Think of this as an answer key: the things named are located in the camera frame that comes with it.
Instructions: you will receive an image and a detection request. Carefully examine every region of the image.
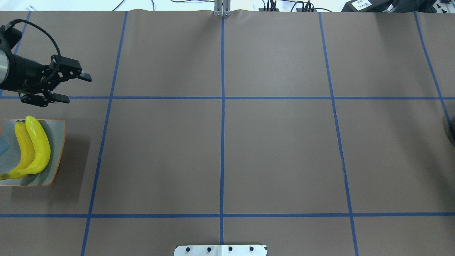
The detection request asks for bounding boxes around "grey square plate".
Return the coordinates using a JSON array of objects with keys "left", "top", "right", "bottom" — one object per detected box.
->
[{"left": 0, "top": 119, "right": 66, "bottom": 187}]

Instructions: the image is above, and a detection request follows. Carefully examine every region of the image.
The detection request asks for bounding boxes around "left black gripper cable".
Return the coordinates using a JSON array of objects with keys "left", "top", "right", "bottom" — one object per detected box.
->
[{"left": 5, "top": 19, "right": 61, "bottom": 89}]

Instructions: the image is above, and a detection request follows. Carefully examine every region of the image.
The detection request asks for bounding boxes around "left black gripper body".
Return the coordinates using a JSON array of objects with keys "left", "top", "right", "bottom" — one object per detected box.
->
[{"left": 6, "top": 53, "right": 68, "bottom": 107}]

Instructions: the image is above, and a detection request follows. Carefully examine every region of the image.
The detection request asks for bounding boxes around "curved pale yellow banana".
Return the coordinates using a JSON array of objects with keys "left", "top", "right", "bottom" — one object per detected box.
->
[{"left": 18, "top": 116, "right": 52, "bottom": 176}]

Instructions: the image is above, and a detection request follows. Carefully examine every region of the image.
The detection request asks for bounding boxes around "long yellow banana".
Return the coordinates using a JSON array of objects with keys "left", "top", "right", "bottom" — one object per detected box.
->
[{"left": 0, "top": 121, "right": 35, "bottom": 180}]

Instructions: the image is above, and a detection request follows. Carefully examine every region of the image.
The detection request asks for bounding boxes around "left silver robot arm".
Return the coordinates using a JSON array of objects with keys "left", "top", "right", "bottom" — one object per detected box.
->
[{"left": 0, "top": 50, "right": 92, "bottom": 107}]

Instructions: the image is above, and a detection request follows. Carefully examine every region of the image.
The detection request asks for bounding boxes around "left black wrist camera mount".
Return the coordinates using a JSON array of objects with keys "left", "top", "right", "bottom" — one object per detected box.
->
[{"left": 0, "top": 25, "right": 23, "bottom": 53}]

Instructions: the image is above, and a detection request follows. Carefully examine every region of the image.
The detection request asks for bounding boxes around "white pedestal column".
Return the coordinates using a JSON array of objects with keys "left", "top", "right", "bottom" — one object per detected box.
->
[{"left": 173, "top": 244, "right": 268, "bottom": 256}]

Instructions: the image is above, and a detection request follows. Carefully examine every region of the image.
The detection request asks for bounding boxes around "aluminium frame post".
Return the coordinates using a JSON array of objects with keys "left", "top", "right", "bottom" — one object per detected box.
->
[{"left": 213, "top": 0, "right": 232, "bottom": 18}]

